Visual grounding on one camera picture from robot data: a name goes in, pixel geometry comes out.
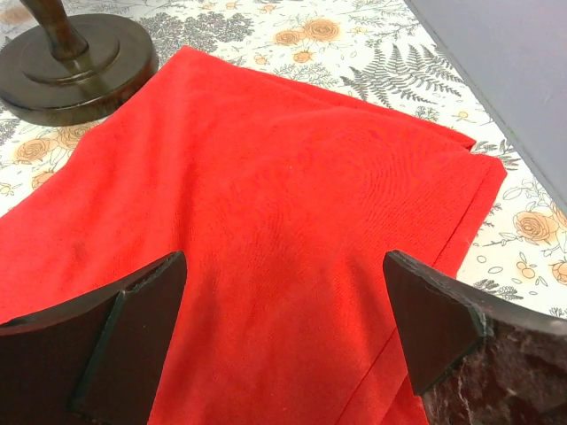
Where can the mannequin head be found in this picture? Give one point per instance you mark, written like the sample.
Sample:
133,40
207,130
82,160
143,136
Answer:
71,70

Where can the red cloth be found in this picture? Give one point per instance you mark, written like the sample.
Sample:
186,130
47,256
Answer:
284,198

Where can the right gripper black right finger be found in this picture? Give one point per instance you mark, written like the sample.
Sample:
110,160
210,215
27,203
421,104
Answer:
472,357

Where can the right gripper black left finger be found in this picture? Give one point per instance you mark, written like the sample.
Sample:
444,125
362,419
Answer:
97,358

